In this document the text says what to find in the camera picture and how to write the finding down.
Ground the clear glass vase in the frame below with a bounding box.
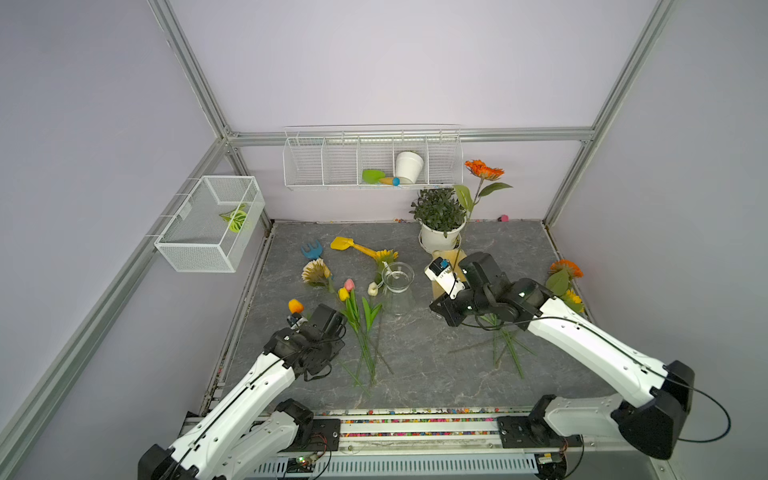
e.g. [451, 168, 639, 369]
[382, 262, 415, 317]

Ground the green toy shovel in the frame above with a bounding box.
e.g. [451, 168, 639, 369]
[362, 169, 401, 186]

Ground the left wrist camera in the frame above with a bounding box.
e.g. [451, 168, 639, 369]
[286, 312, 308, 332]

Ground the aluminium frame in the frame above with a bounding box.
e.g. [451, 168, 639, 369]
[1, 1, 675, 479]

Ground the orange gerbera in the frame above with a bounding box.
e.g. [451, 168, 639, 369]
[545, 259, 584, 297]
[446, 158, 515, 283]

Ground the orange tulip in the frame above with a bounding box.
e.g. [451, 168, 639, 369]
[287, 298, 367, 391]

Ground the white empty pot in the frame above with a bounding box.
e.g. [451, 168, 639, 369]
[395, 151, 424, 185]

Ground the blue toy rake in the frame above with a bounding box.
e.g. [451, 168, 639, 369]
[300, 240, 323, 261]

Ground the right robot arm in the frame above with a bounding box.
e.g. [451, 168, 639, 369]
[424, 252, 695, 460]

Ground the potted green plant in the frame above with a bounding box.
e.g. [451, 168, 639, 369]
[410, 188, 467, 253]

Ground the yellow fluted vase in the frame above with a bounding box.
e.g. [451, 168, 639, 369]
[425, 249, 466, 299]

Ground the yellow toy shovel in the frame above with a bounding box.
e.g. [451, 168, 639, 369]
[330, 237, 380, 259]

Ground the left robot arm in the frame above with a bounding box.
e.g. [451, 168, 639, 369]
[137, 304, 347, 479]

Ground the cream gerbera flower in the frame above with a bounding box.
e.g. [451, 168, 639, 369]
[301, 258, 334, 292]

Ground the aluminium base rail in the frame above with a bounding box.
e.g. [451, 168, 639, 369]
[161, 407, 679, 480]

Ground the small white wire basket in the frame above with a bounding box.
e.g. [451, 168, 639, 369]
[154, 175, 265, 273]

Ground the yellow gerbera right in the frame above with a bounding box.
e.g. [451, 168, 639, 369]
[561, 289, 585, 314]

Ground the yellow sunflower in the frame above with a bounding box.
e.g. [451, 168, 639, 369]
[374, 250, 398, 285]

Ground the green toy in basket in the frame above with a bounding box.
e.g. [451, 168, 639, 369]
[220, 204, 248, 233]

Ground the long white wire basket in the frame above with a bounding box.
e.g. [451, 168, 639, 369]
[282, 127, 464, 189]

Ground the yellow tulip left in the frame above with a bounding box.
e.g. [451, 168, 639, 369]
[337, 286, 376, 385]

